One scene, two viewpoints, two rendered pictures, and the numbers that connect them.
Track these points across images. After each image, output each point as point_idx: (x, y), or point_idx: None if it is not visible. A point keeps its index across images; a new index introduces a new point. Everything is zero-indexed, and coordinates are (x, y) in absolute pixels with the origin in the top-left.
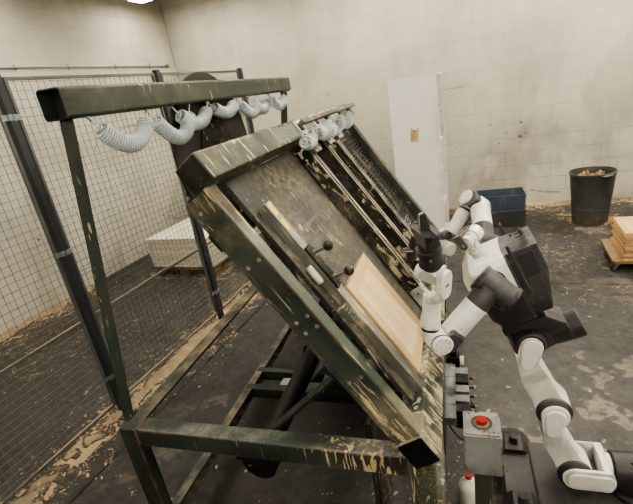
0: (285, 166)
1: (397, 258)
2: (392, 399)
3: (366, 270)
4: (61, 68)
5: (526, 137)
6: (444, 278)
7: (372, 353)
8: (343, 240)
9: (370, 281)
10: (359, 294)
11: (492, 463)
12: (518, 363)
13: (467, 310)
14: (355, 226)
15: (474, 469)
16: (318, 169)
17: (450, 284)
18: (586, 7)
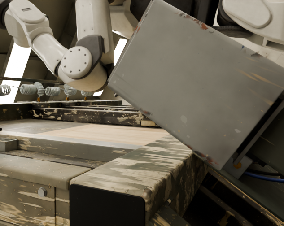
0: (10, 121)
1: (137, 112)
2: None
3: (86, 127)
4: None
5: (269, 54)
6: (11, 4)
7: (42, 158)
8: (66, 127)
9: (89, 129)
10: (52, 134)
11: (222, 71)
12: (251, 29)
13: (76, 12)
14: (95, 122)
15: (219, 137)
16: (49, 112)
17: (33, 8)
18: None
